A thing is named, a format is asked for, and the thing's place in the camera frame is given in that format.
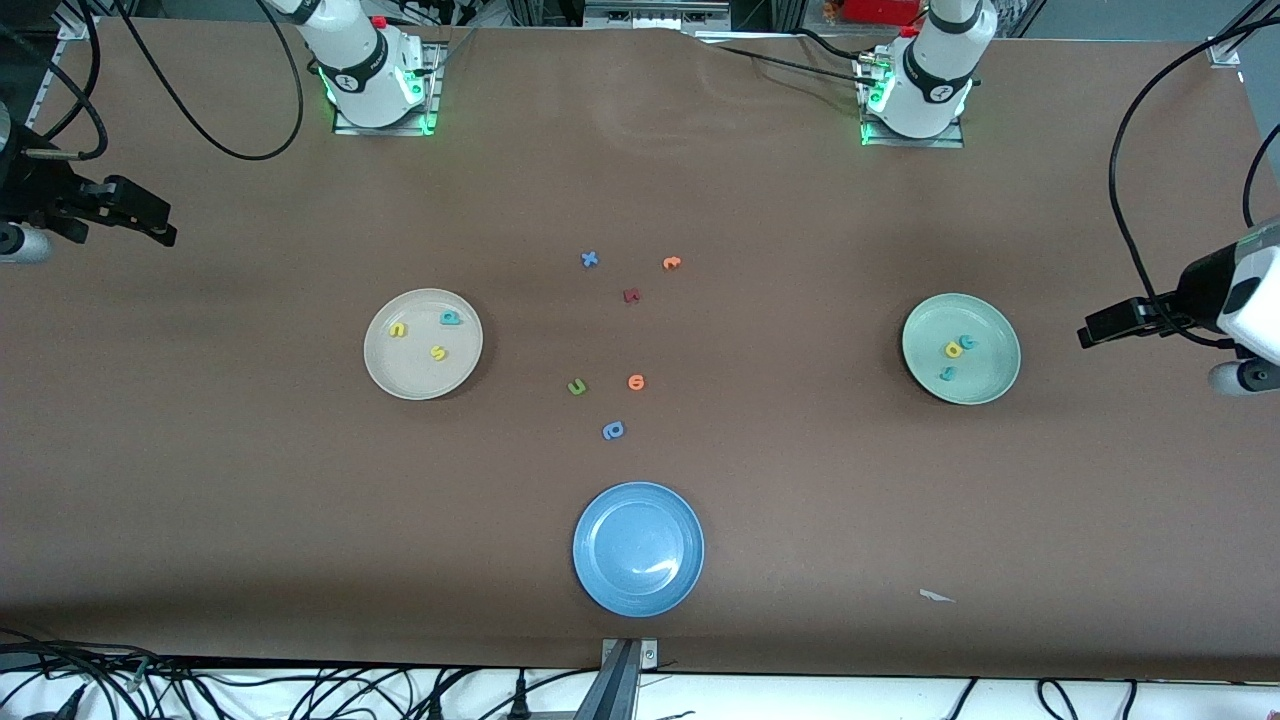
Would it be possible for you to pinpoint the green round plate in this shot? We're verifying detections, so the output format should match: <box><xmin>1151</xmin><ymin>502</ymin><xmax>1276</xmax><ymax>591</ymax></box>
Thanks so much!
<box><xmin>901</xmin><ymin>292</ymin><xmax>1022</xmax><ymax>406</ymax></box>

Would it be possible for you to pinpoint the brown table cover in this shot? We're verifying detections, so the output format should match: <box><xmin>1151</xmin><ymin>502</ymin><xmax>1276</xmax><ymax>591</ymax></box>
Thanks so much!
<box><xmin>0</xmin><ymin>18</ymin><xmax>1280</xmax><ymax>683</ymax></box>

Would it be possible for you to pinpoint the beige round plate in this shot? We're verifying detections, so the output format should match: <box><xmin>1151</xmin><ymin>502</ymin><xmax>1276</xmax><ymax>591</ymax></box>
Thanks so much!
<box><xmin>363</xmin><ymin>288</ymin><xmax>484</xmax><ymax>402</ymax></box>

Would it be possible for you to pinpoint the red box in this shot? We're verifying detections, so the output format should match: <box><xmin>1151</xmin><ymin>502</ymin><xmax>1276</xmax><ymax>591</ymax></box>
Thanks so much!
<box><xmin>840</xmin><ymin>0</ymin><xmax>926</xmax><ymax>26</ymax></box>

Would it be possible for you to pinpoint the blue round plate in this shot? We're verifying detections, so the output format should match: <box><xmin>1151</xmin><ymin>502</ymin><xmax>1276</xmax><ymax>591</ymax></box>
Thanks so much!
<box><xmin>572</xmin><ymin>481</ymin><xmax>705</xmax><ymax>618</ymax></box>

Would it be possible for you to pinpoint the grey metal box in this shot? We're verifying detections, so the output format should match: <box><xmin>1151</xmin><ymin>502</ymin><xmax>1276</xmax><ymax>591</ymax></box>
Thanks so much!
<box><xmin>583</xmin><ymin>0</ymin><xmax>733</xmax><ymax>31</ymax></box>

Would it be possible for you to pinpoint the aluminium frame profile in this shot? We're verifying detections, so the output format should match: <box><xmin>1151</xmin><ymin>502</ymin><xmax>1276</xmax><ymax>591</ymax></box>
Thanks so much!
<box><xmin>30</xmin><ymin>10</ymin><xmax>101</xmax><ymax>109</ymax></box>

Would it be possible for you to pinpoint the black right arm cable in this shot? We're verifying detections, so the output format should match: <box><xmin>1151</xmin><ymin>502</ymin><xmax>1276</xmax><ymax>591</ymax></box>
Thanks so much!
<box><xmin>0</xmin><ymin>0</ymin><xmax>307</xmax><ymax>163</ymax></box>

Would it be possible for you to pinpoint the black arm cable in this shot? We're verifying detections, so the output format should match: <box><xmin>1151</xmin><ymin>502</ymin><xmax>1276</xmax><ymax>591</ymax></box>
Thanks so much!
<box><xmin>0</xmin><ymin>0</ymin><xmax>307</xmax><ymax>163</ymax></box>
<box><xmin>1108</xmin><ymin>0</ymin><xmax>1280</xmax><ymax>346</ymax></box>

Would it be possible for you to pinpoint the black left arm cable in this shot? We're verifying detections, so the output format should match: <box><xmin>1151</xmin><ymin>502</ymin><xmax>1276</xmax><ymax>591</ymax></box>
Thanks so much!
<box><xmin>1108</xmin><ymin>0</ymin><xmax>1280</xmax><ymax>346</ymax></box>

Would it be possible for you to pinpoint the aluminium frame corner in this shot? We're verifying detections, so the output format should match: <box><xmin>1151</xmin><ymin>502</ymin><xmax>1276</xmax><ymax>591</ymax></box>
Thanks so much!
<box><xmin>1205</xmin><ymin>0</ymin><xmax>1280</xmax><ymax>69</ymax></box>

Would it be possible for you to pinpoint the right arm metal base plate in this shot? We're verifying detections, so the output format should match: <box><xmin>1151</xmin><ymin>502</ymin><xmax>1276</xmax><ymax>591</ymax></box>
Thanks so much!
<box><xmin>332</xmin><ymin>40</ymin><xmax>444</xmax><ymax>137</ymax></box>

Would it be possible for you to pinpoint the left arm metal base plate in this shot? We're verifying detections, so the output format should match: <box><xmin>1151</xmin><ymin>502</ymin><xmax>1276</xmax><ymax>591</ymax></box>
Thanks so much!
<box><xmin>858</xmin><ymin>50</ymin><xmax>966</xmax><ymax>149</ymax></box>

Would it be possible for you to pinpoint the black base power cable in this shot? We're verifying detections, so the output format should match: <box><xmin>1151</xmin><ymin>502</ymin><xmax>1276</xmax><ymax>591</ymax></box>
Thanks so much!
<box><xmin>690</xmin><ymin>28</ymin><xmax>881</xmax><ymax>87</ymax></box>

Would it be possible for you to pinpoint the thick black cable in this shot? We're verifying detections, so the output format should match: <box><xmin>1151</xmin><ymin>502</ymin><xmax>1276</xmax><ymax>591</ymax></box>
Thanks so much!
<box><xmin>0</xmin><ymin>628</ymin><xmax>166</xmax><ymax>720</ymax></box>

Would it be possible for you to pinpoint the aluminium profile bracket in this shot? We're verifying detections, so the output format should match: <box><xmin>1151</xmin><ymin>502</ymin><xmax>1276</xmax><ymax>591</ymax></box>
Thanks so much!
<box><xmin>575</xmin><ymin>638</ymin><xmax>659</xmax><ymax>720</ymax></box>

